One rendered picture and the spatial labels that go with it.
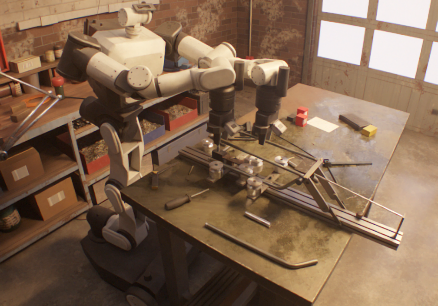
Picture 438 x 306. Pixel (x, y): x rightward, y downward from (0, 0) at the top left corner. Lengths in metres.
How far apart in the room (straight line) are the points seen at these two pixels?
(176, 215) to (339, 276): 1.30
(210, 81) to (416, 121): 3.39
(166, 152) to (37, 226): 1.29
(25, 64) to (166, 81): 1.74
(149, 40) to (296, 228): 0.85
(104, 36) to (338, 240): 1.05
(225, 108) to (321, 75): 3.29
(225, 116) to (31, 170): 1.47
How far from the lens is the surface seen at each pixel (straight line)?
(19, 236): 2.42
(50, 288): 2.19
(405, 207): 2.84
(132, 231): 1.82
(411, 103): 4.08
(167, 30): 1.38
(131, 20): 1.21
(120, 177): 1.60
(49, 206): 2.43
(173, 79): 1.03
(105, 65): 1.09
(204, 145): 1.40
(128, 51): 1.20
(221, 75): 1.00
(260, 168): 1.22
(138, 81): 1.02
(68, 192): 2.46
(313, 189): 1.06
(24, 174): 2.23
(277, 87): 1.05
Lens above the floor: 1.62
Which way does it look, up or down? 30 degrees down
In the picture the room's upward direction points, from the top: straight up
